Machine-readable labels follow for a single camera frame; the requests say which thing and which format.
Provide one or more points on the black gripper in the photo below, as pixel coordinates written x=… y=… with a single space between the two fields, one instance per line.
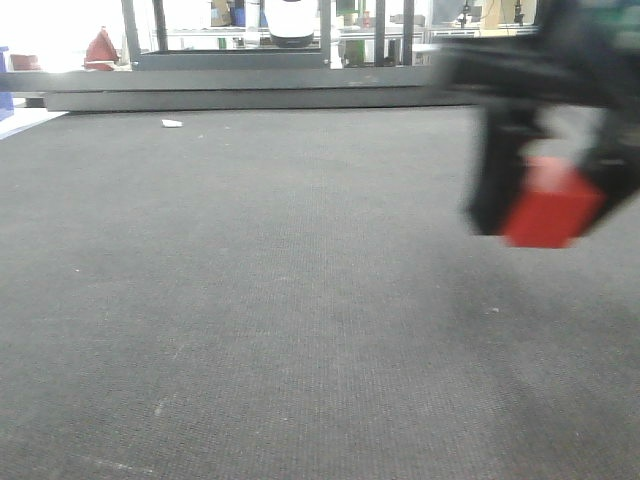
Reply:
x=582 y=52

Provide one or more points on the red magnetic block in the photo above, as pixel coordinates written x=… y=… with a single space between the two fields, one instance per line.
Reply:
x=553 y=206

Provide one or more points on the dark grey table mat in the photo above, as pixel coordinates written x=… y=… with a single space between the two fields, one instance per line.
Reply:
x=296 y=295

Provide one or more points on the small white paper scrap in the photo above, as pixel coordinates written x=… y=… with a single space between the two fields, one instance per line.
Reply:
x=168 y=123

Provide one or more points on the red bag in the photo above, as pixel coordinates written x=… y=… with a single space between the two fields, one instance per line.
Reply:
x=101 y=54

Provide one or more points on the blue plastic crate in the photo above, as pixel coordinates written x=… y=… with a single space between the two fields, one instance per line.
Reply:
x=6 y=98

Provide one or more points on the black metal shelf frame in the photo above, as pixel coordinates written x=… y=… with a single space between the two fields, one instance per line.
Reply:
x=234 y=35

